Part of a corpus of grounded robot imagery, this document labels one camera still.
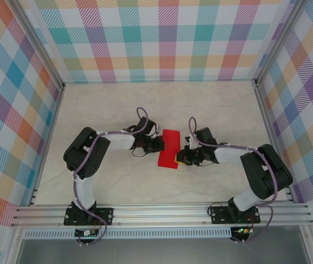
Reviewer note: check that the grey metal panel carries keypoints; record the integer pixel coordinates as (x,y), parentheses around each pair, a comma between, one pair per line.
(159,253)

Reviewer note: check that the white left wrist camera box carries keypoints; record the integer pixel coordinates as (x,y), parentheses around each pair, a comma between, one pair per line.
(157,131)

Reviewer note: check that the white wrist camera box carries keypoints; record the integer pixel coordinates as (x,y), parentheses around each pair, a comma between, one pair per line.
(190,141)
(157,131)

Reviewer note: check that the aluminium mounting rail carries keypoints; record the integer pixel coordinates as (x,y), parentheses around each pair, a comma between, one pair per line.
(159,215)

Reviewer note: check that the aluminium frame post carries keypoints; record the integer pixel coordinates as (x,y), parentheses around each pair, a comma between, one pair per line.
(278,41)
(39,46)

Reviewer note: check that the red paper sheet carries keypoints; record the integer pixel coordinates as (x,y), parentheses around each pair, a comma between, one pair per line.
(171,138)

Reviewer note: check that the aluminium frame leg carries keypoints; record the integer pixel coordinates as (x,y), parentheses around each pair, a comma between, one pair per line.
(13,247)
(310,246)

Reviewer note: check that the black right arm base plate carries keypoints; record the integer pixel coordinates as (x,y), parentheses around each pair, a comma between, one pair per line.
(220,215)

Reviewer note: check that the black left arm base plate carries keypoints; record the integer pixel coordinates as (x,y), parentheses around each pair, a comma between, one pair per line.
(105,216)

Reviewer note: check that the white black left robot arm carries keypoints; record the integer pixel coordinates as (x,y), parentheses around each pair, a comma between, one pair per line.
(117,140)

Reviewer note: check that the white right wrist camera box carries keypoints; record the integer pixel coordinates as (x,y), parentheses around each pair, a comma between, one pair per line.
(190,141)

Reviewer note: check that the aluminium table side rail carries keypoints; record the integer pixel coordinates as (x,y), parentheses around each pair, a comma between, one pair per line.
(49,132)
(272,137)

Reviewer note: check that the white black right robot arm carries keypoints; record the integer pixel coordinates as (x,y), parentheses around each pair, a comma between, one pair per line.
(227,154)

